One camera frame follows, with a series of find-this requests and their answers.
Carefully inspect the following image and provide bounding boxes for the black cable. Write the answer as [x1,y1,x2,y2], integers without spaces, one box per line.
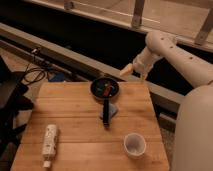
[22,49,54,84]

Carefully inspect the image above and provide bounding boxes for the blue box on floor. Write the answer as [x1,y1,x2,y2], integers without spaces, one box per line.
[50,73,65,82]

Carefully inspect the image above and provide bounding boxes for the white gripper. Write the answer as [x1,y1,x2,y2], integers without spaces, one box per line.
[120,55,153,81]

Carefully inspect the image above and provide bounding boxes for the black chair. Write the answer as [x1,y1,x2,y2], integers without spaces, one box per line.
[0,56,35,161]

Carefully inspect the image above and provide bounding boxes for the black frying pan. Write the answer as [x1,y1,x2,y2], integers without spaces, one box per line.
[90,77,119,128]

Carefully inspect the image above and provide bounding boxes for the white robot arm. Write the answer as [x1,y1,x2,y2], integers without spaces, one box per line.
[120,31,213,171]

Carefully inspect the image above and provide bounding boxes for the metal window rail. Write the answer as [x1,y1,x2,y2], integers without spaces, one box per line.
[0,22,184,112]

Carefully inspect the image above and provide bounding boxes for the red item in pan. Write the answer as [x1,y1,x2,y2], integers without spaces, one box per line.
[104,86,111,96]

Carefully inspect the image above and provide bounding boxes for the white remote controller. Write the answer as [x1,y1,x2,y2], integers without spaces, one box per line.
[42,124,58,168]

